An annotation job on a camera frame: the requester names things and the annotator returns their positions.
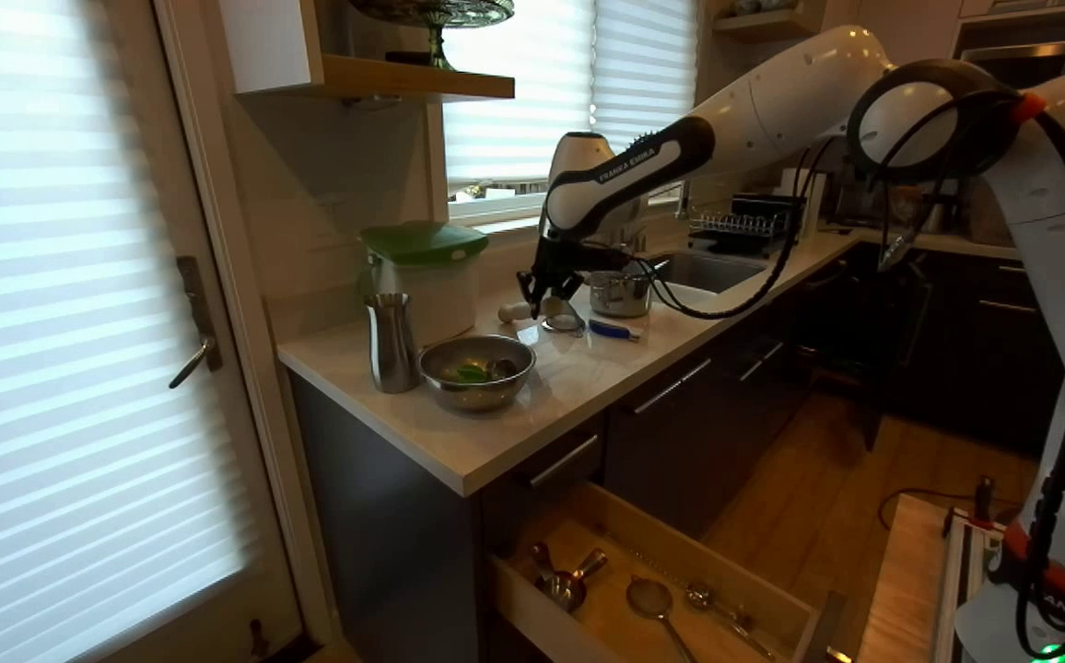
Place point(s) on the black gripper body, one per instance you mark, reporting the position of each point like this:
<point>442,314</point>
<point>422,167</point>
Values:
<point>570,264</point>

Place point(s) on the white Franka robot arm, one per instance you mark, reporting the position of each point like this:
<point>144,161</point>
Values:
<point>788,98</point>

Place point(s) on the dark closed drawer front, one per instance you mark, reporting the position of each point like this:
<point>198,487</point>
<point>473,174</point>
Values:
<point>560,465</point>

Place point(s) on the dark cabinet drawer stack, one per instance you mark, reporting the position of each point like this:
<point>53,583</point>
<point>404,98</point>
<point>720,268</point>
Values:
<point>763,375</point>

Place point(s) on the open wooden drawer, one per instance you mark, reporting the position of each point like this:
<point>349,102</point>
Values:
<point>629,540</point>

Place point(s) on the white container green lid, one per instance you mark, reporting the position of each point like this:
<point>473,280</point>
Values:
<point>442,289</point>

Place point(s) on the green food piece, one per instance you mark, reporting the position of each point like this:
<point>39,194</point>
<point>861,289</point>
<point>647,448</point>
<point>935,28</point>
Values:
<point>473,370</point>

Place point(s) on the metal mixing bowl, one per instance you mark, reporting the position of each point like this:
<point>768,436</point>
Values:
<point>475,387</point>

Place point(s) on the kitchen sink basin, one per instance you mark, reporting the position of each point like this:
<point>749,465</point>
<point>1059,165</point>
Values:
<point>717,271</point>

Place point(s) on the stainless steel canister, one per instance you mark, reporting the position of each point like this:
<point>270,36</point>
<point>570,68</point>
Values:
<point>393,343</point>

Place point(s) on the dark cabinet door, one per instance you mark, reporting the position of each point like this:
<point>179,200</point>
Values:
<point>663,430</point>

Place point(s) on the wide white window blind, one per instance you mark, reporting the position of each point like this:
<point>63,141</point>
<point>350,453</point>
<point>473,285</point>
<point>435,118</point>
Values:
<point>518,95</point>

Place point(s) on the black dish rack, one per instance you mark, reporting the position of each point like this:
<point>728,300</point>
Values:
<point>747,221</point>

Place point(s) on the narrow white window blind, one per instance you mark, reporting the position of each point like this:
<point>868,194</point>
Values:
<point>644,75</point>

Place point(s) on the glass cake stand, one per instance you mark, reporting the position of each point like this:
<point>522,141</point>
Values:
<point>435,17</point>

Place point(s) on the small metal strainer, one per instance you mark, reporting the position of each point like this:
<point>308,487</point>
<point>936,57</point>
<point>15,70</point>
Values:
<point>651,599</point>

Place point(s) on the wooden corner shelf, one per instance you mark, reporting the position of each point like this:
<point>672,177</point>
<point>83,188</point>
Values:
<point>763,20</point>

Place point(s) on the metal spoon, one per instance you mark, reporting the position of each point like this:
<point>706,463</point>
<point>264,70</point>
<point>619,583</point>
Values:
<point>720,608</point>

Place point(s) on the dark lower cabinets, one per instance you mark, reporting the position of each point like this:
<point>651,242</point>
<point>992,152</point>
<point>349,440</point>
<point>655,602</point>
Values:
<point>985,355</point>

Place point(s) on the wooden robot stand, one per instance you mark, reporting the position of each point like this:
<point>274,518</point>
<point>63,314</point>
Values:
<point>905,592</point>

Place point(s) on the large white door blind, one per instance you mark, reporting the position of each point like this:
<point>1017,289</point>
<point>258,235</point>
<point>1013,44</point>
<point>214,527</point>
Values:
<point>63,333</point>

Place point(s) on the wooden wall shelf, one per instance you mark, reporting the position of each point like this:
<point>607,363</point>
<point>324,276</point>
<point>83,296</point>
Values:
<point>414,80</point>

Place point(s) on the white wall cabinet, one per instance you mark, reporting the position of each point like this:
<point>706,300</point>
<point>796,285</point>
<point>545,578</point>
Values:
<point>264,43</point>

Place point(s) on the metal mounting rail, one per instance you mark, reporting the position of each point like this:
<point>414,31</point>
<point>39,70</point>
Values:
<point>964,565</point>

